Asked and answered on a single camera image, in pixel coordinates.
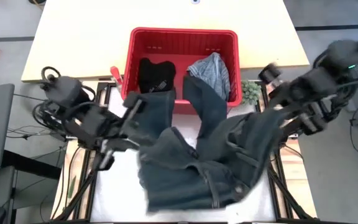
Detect light wooden desk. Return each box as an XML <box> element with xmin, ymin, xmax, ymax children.
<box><xmin>21</xmin><ymin>0</ymin><xmax>310</xmax><ymax>83</ymax></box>

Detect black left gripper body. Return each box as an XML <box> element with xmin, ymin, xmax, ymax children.
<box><xmin>95</xmin><ymin>91</ymin><xmax>148</xmax><ymax>171</ymax></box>

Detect black garment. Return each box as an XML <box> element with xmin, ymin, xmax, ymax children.
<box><xmin>137</xmin><ymin>57</ymin><xmax>177</xmax><ymax>94</ymax></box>

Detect small green stick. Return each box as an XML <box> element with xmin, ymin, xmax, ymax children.
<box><xmin>67</xmin><ymin>175</ymin><xmax>78</xmax><ymax>199</ymax></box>

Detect small green plant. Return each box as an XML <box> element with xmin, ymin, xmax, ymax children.
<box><xmin>241</xmin><ymin>80</ymin><xmax>262</xmax><ymax>106</ymax></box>

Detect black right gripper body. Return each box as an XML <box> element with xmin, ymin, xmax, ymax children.
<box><xmin>258</xmin><ymin>63</ymin><xmax>332</xmax><ymax>136</ymax></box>

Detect dark blue jeans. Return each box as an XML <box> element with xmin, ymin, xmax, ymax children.
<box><xmin>134</xmin><ymin>75</ymin><xmax>293</xmax><ymax>215</ymax></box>

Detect red handled tool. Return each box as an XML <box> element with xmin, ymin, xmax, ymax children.
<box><xmin>109</xmin><ymin>65</ymin><xmax>124</xmax><ymax>86</ymax></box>

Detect red plastic laundry bin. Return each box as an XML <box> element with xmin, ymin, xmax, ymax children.
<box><xmin>121</xmin><ymin>27</ymin><xmax>241</xmax><ymax>115</ymax></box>

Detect blue striped shirt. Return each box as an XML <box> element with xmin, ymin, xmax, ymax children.
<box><xmin>186</xmin><ymin>52</ymin><xmax>231</xmax><ymax>102</ymax></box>

